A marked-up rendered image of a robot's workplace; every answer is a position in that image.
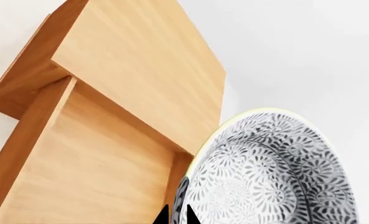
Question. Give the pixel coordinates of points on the light wooden cabinet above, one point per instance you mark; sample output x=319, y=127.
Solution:
x=134, y=58

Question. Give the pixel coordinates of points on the black floral patterned bowl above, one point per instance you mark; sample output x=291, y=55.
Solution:
x=271, y=172

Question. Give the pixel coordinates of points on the open wooden drawer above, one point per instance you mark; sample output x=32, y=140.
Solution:
x=87, y=163

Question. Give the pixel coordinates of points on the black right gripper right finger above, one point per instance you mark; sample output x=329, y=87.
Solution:
x=191, y=216

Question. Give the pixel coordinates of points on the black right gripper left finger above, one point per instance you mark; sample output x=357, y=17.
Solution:
x=163, y=217

